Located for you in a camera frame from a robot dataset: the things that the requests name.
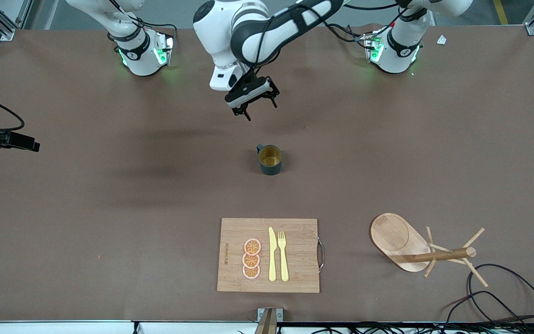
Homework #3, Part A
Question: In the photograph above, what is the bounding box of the dark green cup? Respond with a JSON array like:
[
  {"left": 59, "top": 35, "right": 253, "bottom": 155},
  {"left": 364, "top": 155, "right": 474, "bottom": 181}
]
[{"left": 256, "top": 144, "right": 283, "bottom": 176}]

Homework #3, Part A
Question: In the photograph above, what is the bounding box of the wooden cup rack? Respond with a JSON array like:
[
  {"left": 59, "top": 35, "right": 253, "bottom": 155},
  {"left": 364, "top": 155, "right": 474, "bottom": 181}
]
[{"left": 370, "top": 212, "right": 489, "bottom": 288}]

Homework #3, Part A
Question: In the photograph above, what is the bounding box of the brown table mat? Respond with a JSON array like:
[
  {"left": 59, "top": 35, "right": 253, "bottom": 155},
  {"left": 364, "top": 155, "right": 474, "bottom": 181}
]
[{"left": 0, "top": 23, "right": 534, "bottom": 323}]

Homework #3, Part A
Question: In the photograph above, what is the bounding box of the yellow plastic knife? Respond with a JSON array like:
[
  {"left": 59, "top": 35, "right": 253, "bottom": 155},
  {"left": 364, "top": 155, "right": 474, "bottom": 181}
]
[{"left": 268, "top": 227, "right": 277, "bottom": 282}]

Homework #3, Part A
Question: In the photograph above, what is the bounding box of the wooden cutting board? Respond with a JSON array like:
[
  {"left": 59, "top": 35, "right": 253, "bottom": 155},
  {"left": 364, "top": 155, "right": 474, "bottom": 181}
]
[{"left": 217, "top": 218, "right": 320, "bottom": 294}]

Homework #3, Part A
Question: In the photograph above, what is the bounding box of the yellow plastic fork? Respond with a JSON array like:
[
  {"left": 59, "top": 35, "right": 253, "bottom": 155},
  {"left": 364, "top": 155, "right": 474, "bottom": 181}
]
[{"left": 278, "top": 231, "right": 290, "bottom": 283}]

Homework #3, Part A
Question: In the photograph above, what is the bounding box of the brown wooden bar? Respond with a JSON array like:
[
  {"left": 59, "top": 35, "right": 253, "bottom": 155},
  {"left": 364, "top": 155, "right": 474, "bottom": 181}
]
[{"left": 254, "top": 309, "right": 278, "bottom": 334}]

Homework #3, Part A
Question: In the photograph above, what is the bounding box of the black base cable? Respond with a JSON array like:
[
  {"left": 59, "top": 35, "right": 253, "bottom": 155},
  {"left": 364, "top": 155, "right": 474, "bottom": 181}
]
[
  {"left": 114, "top": 0, "right": 178, "bottom": 35},
  {"left": 325, "top": 23, "right": 370, "bottom": 49}
]

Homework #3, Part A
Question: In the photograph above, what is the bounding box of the white table frame rail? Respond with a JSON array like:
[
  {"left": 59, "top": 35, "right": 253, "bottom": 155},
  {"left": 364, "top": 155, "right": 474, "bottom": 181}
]
[{"left": 0, "top": 320, "right": 259, "bottom": 334}]

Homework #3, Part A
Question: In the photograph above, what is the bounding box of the metal clamp bracket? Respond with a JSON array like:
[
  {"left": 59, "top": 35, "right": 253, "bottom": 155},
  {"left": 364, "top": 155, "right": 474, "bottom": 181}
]
[{"left": 258, "top": 308, "right": 283, "bottom": 323}]

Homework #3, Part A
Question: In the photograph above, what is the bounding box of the black looped cable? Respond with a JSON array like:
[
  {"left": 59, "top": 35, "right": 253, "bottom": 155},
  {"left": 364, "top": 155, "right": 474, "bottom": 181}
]
[
  {"left": 468, "top": 263, "right": 534, "bottom": 332},
  {"left": 443, "top": 291, "right": 527, "bottom": 326}
]

